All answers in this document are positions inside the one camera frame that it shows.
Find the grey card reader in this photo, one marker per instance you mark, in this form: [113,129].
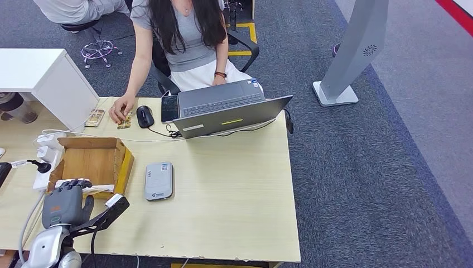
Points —
[158,182]

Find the gold patterned card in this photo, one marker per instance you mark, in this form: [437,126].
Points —
[126,125]
[94,118]

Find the white charger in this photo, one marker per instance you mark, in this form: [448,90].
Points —
[45,154]
[50,140]

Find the white rounded object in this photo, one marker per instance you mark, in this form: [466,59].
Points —
[2,152]

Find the black office chair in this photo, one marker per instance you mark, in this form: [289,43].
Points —
[247,42]

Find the black camera bracket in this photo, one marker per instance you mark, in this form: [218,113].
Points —
[105,218]

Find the person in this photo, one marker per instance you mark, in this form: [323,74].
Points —
[188,44]
[70,10]

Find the black smartphone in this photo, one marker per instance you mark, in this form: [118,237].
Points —
[169,108]

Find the black computer mouse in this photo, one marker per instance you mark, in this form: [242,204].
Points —
[145,116]

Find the white paper strip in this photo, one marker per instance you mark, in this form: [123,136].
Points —
[99,189]

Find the black stool chrome base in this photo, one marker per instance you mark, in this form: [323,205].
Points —
[78,26]

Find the person's right hand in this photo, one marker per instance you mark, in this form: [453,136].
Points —
[123,109]

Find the person's left hand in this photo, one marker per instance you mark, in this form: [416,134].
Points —
[219,81]

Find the white cabinet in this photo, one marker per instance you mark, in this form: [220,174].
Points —
[33,70]

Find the open cardboard box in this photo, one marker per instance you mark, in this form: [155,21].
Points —
[92,162]

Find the white power strip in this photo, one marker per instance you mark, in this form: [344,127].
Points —
[41,177]

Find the black equipment stand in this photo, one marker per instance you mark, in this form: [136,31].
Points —
[233,18]

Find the black plug with tag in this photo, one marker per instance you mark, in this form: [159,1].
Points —
[42,167]

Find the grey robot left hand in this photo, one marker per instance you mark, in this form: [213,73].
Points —
[63,207]

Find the black laptop power plug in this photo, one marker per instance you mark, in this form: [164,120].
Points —
[289,125]

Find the grey laptop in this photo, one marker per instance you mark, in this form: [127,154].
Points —
[223,117]

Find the person's legs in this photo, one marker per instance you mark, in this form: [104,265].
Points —
[14,109]

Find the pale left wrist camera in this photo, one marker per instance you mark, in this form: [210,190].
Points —
[114,200]

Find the silver kiosk stand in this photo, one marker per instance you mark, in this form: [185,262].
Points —
[354,48]

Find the black device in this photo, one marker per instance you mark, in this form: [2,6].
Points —
[3,174]

